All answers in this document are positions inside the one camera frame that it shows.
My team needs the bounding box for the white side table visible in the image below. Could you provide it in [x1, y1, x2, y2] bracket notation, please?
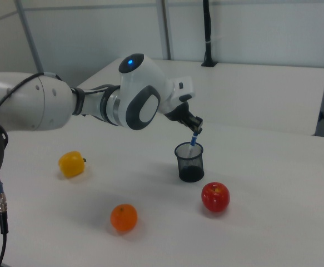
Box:
[77, 58, 324, 137]

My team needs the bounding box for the orange fruit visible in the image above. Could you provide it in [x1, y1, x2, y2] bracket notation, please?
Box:
[110, 203, 138, 233]

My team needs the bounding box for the black cable with metal connector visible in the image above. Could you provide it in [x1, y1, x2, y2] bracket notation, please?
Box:
[0, 71, 63, 267]

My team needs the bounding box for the red apple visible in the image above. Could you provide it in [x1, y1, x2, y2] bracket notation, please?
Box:
[201, 181, 231, 213]

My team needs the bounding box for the yellow bell pepper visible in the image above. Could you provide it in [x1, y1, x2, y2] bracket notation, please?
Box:
[58, 150, 87, 179]

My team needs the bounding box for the black camera pole with clamp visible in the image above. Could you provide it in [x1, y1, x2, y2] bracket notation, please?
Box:
[201, 0, 218, 68]

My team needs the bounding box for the white marker pen blue cap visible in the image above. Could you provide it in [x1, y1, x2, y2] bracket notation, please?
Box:
[187, 132, 200, 160]

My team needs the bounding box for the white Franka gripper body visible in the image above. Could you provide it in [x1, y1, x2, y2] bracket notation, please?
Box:
[160, 76, 196, 122]

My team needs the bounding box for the black mesh pen cup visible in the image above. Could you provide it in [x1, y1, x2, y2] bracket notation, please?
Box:
[174, 141, 205, 184]

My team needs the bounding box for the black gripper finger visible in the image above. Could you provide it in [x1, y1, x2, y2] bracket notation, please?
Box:
[179, 118, 200, 136]
[187, 110, 203, 132]

